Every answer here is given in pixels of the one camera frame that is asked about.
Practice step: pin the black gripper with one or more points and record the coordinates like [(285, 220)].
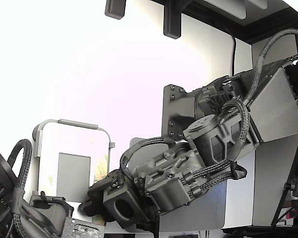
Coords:
[(58, 213)]

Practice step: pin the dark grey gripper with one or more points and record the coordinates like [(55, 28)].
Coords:
[(163, 173)]

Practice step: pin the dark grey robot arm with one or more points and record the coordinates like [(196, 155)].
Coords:
[(275, 106)]

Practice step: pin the tan liner scrap green print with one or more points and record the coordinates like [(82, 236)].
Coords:
[(98, 218)]

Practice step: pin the grey perforated plate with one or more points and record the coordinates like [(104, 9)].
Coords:
[(84, 229)]

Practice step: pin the grey fixture stand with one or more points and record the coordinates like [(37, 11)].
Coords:
[(77, 124)]

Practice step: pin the black wrist camera cube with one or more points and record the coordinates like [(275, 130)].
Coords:
[(112, 194)]

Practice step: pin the long black bracket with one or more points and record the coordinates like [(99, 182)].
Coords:
[(172, 19)]

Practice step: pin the short black bracket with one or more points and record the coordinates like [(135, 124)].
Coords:
[(115, 10)]

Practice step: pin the black overhead frame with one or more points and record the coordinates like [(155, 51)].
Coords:
[(263, 27)]

